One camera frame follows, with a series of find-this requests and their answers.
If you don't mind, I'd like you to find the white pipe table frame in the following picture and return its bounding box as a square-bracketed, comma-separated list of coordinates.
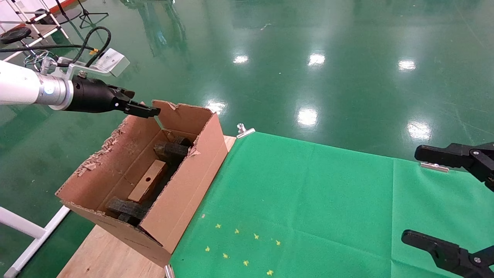
[0, 205, 72, 278]

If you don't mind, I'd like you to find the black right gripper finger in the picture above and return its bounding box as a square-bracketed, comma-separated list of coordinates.
[414, 142, 494, 192]
[401, 230, 494, 278]

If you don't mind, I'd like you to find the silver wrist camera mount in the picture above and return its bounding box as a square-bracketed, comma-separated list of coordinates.
[41, 47, 130, 80]

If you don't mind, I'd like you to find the black tripod stand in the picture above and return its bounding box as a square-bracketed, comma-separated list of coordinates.
[77, 0, 109, 29]

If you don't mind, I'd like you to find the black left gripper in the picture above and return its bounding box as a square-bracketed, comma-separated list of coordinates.
[69, 75, 161, 119]

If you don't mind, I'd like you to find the large open cardboard carton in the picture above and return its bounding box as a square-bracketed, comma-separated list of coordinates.
[56, 100, 229, 268]

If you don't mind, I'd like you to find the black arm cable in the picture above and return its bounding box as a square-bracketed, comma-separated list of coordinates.
[0, 26, 112, 68]

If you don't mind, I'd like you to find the black round base stand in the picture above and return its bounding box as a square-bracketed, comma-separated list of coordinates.
[55, 0, 82, 24]

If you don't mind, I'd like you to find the white pipe rack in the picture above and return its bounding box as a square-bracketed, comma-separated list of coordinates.
[0, 0, 70, 64]

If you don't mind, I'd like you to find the black foam block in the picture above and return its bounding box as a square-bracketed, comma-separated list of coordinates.
[107, 196, 152, 227]
[154, 136, 193, 164]

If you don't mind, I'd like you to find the small brown cardboard box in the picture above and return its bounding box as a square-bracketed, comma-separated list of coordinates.
[127, 159, 168, 204]

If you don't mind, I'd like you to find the black round stool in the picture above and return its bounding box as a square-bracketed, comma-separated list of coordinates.
[0, 26, 58, 70]

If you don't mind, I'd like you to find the green table cloth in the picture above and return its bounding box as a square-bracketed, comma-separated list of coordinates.
[170, 131, 494, 278]

